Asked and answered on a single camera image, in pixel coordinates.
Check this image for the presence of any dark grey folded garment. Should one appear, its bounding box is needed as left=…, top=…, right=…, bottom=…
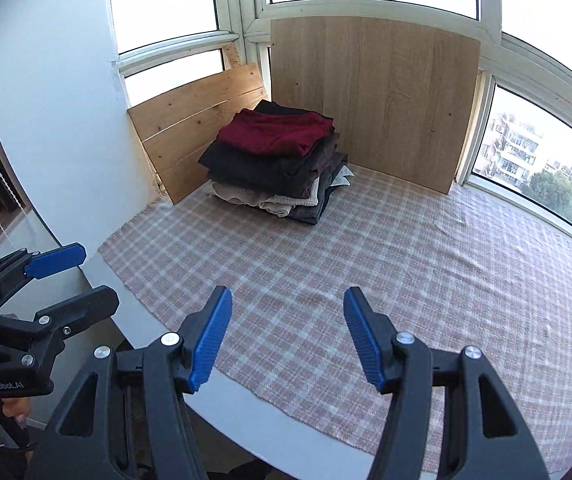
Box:
left=288, top=152, right=348, bottom=226

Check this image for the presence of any black folded garment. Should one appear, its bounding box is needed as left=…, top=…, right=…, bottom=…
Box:
left=199, top=100, right=313, bottom=195

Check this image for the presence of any window frame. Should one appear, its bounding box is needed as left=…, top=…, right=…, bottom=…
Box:
left=108, top=0, right=572, bottom=252

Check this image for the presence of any brown folded garment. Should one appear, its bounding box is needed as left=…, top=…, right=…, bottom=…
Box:
left=281, top=132, right=348, bottom=198

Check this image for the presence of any dark red knitted garment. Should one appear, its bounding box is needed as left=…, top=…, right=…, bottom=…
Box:
left=216, top=108, right=335, bottom=157

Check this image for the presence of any beige folded garment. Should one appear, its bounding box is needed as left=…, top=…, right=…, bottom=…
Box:
left=205, top=178, right=319, bottom=218

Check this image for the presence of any small pine wood board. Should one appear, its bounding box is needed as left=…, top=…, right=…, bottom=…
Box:
left=128, top=63, right=266, bottom=204

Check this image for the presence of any large light wood board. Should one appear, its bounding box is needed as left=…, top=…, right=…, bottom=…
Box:
left=271, top=16, right=480, bottom=194

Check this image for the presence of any pink plaid table cloth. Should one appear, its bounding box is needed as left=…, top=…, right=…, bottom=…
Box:
left=99, top=168, right=572, bottom=479

